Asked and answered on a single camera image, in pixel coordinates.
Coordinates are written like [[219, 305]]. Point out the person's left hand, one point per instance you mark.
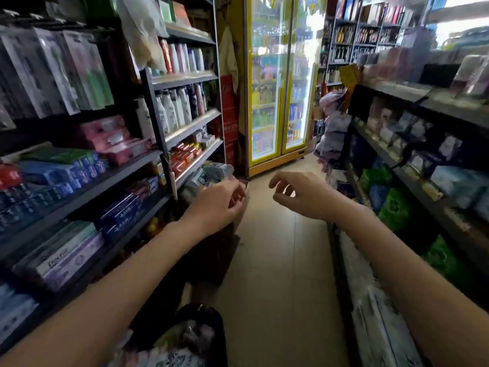
[[214, 206]]

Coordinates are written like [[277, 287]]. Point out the person's right hand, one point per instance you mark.
[[309, 198]]

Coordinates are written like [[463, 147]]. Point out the cardboard box of wipes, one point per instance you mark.
[[217, 171]]

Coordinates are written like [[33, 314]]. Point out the dark metal shelf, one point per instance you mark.
[[451, 106]]

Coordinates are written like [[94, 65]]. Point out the person's right forearm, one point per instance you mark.
[[420, 286]]

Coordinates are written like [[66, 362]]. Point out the person's left forearm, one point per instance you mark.
[[95, 301]]

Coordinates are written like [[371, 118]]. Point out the row of small red boxes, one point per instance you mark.
[[185, 158]]

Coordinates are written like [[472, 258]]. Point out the bundle of hanging tissue packs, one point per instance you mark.
[[334, 137]]

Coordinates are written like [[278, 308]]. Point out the blue tissue pack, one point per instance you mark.
[[378, 196]]

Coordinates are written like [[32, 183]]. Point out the stack of green tissue packs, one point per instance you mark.
[[393, 210]]

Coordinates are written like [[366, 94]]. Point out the stack of red cartons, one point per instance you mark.
[[229, 118]]

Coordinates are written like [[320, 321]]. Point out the row of white toiletry bottles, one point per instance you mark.
[[170, 110]]

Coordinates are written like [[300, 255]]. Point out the yellow drinks fridge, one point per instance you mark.
[[267, 91]]

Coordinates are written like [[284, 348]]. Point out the stack of pink boxes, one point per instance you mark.
[[110, 137]]

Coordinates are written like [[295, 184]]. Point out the yellow paper sign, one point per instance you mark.
[[349, 75]]

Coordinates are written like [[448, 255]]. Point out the stack of white roll packs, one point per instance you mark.
[[378, 321]]

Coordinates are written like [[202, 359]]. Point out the beige hanging cloth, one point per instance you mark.
[[228, 61]]

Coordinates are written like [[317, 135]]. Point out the row of pale tissue packs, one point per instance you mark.
[[454, 183]]

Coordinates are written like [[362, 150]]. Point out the row of pink white tubes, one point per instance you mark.
[[179, 57]]

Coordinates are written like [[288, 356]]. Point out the large white plastic bag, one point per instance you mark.
[[141, 30]]

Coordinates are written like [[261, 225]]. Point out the row of hanging blister packs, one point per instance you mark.
[[57, 72]]

